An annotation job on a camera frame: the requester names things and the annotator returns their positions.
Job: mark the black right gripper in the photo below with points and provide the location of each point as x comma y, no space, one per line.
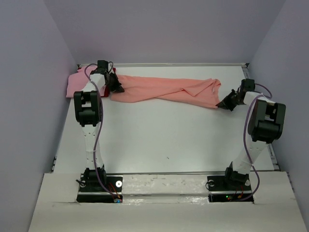
225,103

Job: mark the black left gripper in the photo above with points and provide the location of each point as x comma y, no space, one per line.
117,87

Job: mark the salmon orange t-shirt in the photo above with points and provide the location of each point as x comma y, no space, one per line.
203,93

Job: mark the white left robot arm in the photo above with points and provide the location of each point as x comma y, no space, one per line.
88,108

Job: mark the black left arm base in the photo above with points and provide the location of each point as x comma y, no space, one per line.
92,191

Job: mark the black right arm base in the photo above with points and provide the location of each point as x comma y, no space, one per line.
221,190

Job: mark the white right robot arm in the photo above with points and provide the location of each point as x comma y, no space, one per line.
263,124

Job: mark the folded pink t-shirt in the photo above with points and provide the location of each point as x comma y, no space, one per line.
76,84

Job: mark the white foam front panel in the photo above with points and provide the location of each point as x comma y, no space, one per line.
166,203

